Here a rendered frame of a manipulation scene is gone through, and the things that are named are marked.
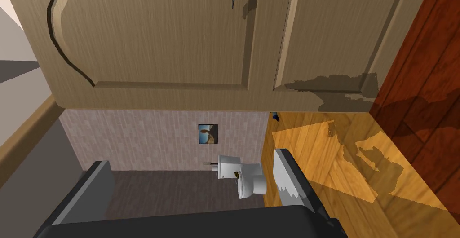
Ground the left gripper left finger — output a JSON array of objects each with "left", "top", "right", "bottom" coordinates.
[{"left": 52, "top": 160, "right": 115, "bottom": 226}]

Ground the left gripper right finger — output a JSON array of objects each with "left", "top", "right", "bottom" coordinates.
[{"left": 274, "top": 148, "right": 331, "bottom": 220}]

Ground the white toilet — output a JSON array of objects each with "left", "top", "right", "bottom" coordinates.
[{"left": 204, "top": 154, "right": 267, "bottom": 200}]

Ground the framed landscape picture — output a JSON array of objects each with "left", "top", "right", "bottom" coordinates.
[{"left": 198, "top": 124, "right": 219, "bottom": 145}]

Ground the light wooden door leaf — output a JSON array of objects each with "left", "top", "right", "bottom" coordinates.
[{"left": 1, "top": 0, "right": 435, "bottom": 114}]

